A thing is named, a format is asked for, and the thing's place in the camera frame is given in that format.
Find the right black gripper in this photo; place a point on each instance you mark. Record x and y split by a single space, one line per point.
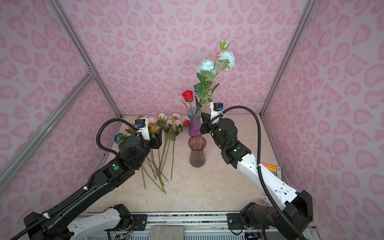
205 125

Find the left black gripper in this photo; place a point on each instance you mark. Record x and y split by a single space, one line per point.
157 141

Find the smoky pink glass vase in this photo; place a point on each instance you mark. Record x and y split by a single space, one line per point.
197 145

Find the pink carnation sprig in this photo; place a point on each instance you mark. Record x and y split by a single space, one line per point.
152 120

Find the blue rose long stem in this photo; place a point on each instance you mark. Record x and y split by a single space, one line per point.
197 101

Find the red rose long stem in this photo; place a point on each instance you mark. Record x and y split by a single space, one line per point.
188 97

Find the light blue flower sprig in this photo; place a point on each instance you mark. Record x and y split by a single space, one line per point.
209 70

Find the white rose long stem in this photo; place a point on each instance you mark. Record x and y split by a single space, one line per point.
162 116

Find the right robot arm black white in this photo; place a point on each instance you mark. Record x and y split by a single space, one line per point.
290 211

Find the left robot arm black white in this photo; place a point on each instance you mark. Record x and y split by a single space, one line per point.
56 223

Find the purple blue glass vase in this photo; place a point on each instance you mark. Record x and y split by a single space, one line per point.
195 122

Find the small red rose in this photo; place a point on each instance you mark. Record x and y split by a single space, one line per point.
187 122

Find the pink flower sprig right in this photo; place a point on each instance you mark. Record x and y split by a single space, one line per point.
168 127

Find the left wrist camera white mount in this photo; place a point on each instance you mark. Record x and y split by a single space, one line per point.
142 125

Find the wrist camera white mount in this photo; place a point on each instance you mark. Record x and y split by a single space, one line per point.
216 112
142 125

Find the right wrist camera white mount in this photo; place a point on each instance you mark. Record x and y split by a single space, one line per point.
216 112

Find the blue flower at wall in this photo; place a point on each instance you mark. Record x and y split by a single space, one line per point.
119 138

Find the colourful packet at wall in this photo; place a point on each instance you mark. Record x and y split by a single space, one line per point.
276 170

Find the grey block on rail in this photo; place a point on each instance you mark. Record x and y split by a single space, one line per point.
164 232

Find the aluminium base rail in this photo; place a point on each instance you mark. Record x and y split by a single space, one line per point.
198 226

